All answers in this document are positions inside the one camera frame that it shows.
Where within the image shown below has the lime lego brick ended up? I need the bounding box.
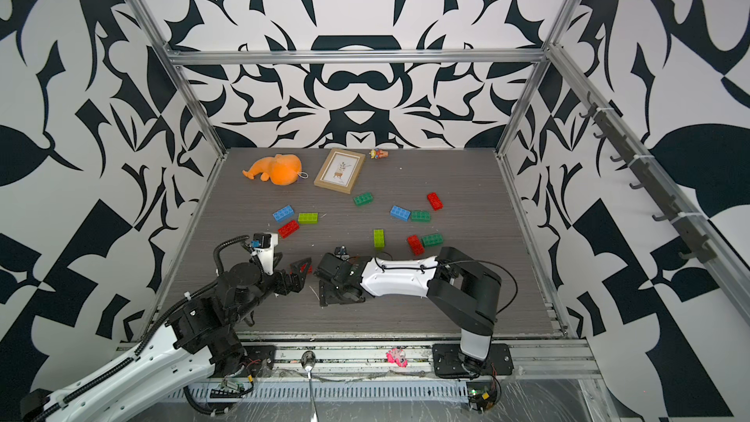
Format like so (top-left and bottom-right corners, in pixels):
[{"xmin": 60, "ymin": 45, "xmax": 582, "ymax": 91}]
[
  {"xmin": 373, "ymin": 229, "xmax": 386, "ymax": 249},
  {"xmin": 297, "ymin": 212, "xmax": 320, "ymax": 225}
]

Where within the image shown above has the blue lego brick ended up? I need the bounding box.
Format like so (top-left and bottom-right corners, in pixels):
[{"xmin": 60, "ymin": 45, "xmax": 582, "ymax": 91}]
[
  {"xmin": 273, "ymin": 205, "xmax": 295, "ymax": 223},
  {"xmin": 390, "ymin": 205, "xmax": 411, "ymax": 222}
]

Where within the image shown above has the red lego brick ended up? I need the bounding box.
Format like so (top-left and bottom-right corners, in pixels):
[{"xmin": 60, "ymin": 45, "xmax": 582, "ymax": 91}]
[
  {"xmin": 427, "ymin": 193, "xmax": 443, "ymax": 211},
  {"xmin": 277, "ymin": 220, "xmax": 300, "ymax": 238},
  {"xmin": 407, "ymin": 236, "xmax": 425, "ymax": 256}
]

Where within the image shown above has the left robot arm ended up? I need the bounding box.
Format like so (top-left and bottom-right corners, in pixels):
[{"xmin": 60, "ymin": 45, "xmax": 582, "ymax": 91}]
[{"xmin": 21, "ymin": 234, "xmax": 312, "ymax": 421}]

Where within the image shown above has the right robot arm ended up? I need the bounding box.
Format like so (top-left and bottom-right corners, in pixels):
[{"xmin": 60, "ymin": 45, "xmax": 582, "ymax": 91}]
[{"xmin": 314, "ymin": 247, "xmax": 502, "ymax": 372}]

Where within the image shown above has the dark green lego brick centre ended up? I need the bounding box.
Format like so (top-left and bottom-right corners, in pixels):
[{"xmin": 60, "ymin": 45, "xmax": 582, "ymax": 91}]
[{"xmin": 353, "ymin": 193, "xmax": 374, "ymax": 207}]

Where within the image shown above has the green lego brick by gripper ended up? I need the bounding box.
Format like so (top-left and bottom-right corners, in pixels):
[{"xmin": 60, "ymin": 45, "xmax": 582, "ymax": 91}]
[{"xmin": 420, "ymin": 234, "xmax": 445, "ymax": 247}]

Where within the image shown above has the green lego brick right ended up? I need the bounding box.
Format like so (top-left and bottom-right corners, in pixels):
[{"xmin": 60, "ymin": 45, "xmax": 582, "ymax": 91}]
[{"xmin": 410, "ymin": 210, "xmax": 432, "ymax": 223}]

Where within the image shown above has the metal spoon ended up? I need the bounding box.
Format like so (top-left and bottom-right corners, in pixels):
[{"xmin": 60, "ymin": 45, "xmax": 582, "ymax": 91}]
[{"xmin": 300, "ymin": 350, "xmax": 318, "ymax": 422}]

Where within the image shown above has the orange plush toy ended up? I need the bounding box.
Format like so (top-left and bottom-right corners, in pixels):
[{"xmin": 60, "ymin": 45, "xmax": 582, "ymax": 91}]
[{"xmin": 242, "ymin": 154, "xmax": 303, "ymax": 186}]

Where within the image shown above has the small toy figure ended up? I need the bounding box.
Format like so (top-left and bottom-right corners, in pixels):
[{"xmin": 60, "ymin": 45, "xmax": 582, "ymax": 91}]
[{"xmin": 369, "ymin": 150, "xmax": 389, "ymax": 159}]

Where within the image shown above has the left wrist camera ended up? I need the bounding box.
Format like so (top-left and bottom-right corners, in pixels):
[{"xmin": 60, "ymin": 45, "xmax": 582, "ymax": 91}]
[{"xmin": 251, "ymin": 232, "xmax": 279, "ymax": 275}]

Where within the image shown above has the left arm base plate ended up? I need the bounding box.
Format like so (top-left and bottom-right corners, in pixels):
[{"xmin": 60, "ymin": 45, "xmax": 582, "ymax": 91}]
[{"xmin": 228, "ymin": 345, "xmax": 277, "ymax": 378}]

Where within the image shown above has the pink toy on rail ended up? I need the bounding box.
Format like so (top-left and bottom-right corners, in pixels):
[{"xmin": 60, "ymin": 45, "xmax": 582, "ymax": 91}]
[{"xmin": 386, "ymin": 348, "xmax": 408, "ymax": 368}]

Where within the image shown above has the wooden picture frame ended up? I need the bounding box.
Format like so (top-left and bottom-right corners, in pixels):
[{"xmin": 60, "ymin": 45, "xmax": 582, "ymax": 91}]
[{"xmin": 314, "ymin": 148, "xmax": 365, "ymax": 195}]

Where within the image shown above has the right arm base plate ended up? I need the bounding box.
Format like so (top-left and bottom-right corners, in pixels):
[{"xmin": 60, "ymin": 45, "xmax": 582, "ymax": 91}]
[{"xmin": 432, "ymin": 343, "xmax": 515, "ymax": 379}]

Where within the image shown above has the wall hook rack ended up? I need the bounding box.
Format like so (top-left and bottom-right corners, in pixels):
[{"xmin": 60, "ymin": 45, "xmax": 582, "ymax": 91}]
[{"xmin": 581, "ymin": 101, "xmax": 717, "ymax": 264}]

